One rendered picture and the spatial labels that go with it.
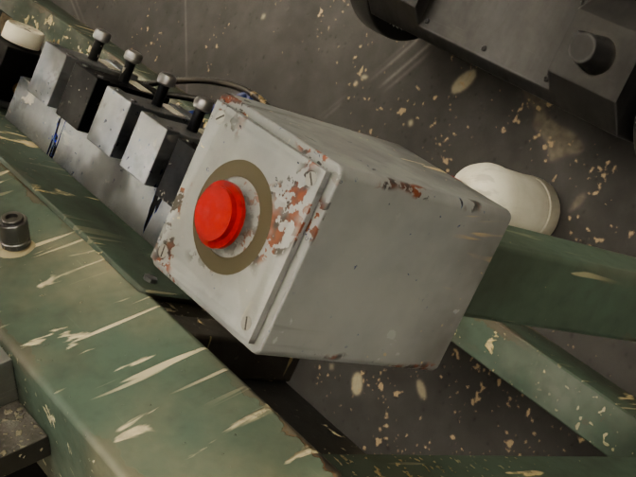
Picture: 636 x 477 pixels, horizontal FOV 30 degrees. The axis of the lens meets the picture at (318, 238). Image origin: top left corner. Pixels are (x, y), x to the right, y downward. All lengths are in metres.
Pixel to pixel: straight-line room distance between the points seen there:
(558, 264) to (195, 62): 1.45
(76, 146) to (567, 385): 0.63
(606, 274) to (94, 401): 0.40
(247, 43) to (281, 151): 1.49
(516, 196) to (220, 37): 0.84
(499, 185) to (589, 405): 0.32
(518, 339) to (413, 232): 0.77
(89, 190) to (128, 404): 0.35
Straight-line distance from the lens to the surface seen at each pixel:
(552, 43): 1.49
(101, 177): 1.13
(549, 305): 0.91
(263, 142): 0.69
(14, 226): 1.00
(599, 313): 0.97
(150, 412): 0.84
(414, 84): 1.87
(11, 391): 0.94
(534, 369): 1.45
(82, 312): 0.94
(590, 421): 1.41
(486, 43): 1.55
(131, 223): 1.09
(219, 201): 0.68
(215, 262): 0.70
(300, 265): 0.66
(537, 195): 1.61
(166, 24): 2.36
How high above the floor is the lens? 1.39
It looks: 46 degrees down
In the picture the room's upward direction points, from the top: 79 degrees counter-clockwise
